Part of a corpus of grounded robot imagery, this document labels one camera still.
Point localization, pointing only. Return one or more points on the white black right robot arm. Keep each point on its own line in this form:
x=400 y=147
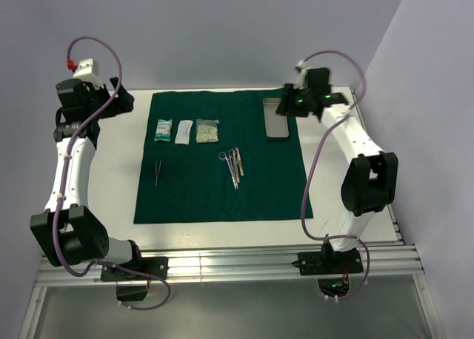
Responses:
x=370 y=180

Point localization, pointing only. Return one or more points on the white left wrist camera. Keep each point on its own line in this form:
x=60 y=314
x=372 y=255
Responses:
x=86 y=71

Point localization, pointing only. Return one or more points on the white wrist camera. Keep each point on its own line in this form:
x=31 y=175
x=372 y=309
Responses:
x=301 y=68
x=86 y=71

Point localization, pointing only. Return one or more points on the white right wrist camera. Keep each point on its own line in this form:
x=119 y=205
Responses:
x=301 y=68

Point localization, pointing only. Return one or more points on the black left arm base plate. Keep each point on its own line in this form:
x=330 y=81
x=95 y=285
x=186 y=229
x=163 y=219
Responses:
x=155 y=266

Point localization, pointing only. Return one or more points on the steel tweezers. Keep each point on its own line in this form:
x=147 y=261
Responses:
x=239 y=161

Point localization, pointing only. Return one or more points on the green white gauze bag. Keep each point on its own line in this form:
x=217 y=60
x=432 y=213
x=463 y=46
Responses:
x=207 y=131

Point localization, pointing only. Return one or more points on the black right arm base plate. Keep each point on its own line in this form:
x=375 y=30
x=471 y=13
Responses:
x=321 y=263

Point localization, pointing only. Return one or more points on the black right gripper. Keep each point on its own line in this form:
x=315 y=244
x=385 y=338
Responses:
x=287 y=102

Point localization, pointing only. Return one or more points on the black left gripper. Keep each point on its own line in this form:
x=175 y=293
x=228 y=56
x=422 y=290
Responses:
x=121 y=95

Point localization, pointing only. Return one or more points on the aluminium front frame rail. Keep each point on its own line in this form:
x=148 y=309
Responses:
x=272 y=263

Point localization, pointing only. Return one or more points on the white gauze packet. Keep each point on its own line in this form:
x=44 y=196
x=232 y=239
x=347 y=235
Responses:
x=163 y=130

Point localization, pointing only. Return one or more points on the thin steel forceps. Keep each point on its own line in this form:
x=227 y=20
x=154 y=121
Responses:
x=157 y=171

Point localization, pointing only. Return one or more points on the white sachet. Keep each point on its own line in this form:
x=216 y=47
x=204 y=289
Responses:
x=183 y=132

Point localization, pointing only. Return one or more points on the dark green surgical cloth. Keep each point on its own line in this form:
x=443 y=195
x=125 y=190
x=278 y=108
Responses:
x=195 y=185

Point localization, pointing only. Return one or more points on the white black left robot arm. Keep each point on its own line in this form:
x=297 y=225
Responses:
x=67 y=231

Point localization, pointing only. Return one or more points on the metal surgical kit tray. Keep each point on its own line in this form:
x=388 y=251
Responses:
x=276 y=126

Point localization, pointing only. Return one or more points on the steel surgical scissors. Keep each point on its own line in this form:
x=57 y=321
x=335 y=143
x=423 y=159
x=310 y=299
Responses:
x=226 y=157

